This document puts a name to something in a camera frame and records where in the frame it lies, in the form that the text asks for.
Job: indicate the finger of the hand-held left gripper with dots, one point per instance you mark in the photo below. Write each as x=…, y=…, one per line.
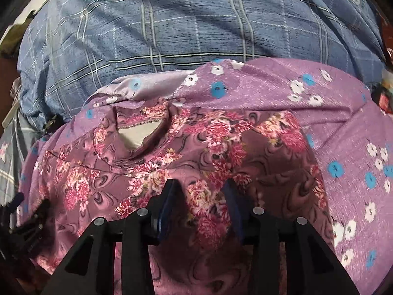
x=17, y=202
x=36, y=218

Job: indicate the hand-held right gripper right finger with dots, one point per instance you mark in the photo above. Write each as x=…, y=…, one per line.
x=234, y=212

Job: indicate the small dark object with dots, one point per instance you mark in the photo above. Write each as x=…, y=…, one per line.
x=52, y=122

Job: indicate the blue plaid quilt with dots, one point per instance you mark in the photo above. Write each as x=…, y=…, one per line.
x=190, y=21

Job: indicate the purple flowered bed sheet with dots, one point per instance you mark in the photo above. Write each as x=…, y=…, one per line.
x=337, y=113

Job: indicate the pink floral mauve garment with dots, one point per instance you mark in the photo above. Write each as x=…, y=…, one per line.
x=215, y=147

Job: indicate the grey checked cloth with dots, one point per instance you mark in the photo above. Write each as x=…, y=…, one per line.
x=12, y=147

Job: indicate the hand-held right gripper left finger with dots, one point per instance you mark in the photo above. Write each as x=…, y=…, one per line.
x=165, y=209

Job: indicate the clear bag of small packets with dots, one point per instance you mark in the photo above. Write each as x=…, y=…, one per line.
x=386, y=98

